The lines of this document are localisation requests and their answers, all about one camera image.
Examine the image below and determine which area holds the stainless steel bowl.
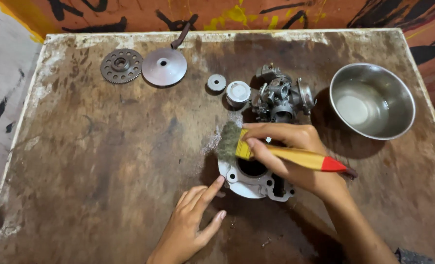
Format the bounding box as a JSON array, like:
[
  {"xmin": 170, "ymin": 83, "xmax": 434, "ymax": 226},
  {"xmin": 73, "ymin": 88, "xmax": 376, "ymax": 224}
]
[{"xmin": 329, "ymin": 62, "xmax": 416, "ymax": 141}]

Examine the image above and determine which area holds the grey engine cylinder block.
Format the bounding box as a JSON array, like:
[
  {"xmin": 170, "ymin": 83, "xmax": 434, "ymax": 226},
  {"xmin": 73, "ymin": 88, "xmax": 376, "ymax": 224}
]
[{"xmin": 217, "ymin": 147, "xmax": 296, "ymax": 202}]

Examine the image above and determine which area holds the yellow paintbrush with red tip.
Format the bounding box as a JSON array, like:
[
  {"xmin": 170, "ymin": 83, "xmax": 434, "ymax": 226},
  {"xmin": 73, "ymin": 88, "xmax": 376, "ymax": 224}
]
[{"xmin": 217, "ymin": 121, "xmax": 358, "ymax": 179}]

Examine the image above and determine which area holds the small grey gear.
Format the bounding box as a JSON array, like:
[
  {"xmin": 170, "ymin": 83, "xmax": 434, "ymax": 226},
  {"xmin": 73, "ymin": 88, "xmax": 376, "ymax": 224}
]
[{"xmin": 206, "ymin": 74, "xmax": 227, "ymax": 92}]

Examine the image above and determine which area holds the grey metal carburetor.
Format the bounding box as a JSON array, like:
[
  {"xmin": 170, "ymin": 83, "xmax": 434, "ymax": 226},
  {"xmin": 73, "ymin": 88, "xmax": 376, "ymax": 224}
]
[{"xmin": 251, "ymin": 64, "xmax": 316, "ymax": 124}]

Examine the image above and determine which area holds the silver engine piston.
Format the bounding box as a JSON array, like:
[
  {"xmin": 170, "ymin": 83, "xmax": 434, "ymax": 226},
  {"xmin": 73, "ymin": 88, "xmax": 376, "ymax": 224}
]
[{"xmin": 226, "ymin": 81, "xmax": 252, "ymax": 108}]

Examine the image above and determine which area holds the toothed gear disc with holes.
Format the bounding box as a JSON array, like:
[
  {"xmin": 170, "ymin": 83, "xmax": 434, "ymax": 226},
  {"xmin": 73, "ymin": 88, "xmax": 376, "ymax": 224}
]
[{"xmin": 100, "ymin": 48, "xmax": 144, "ymax": 85}]

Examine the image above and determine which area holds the brown metal lever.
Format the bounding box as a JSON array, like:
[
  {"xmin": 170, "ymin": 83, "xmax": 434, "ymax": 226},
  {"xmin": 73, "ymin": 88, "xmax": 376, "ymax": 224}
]
[{"xmin": 170, "ymin": 14, "xmax": 199, "ymax": 50}]

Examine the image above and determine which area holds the smooth metal pulley disc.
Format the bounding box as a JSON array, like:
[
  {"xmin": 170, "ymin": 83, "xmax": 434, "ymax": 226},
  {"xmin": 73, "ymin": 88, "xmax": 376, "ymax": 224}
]
[{"xmin": 141, "ymin": 48, "xmax": 188, "ymax": 87}]

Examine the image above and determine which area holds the dark grey cloth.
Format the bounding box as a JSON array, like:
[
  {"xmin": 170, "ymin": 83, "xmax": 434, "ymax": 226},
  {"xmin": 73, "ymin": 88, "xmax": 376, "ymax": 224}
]
[{"xmin": 394, "ymin": 247, "xmax": 435, "ymax": 264}]

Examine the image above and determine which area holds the person's right hand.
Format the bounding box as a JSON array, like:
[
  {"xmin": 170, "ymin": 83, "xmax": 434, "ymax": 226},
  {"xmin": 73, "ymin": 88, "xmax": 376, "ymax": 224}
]
[{"xmin": 241, "ymin": 123, "xmax": 350, "ymax": 202}]

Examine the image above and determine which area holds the person's left hand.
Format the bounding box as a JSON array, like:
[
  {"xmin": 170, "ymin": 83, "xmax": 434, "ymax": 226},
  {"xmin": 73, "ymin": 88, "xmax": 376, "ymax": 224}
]
[{"xmin": 146, "ymin": 175, "xmax": 227, "ymax": 264}]

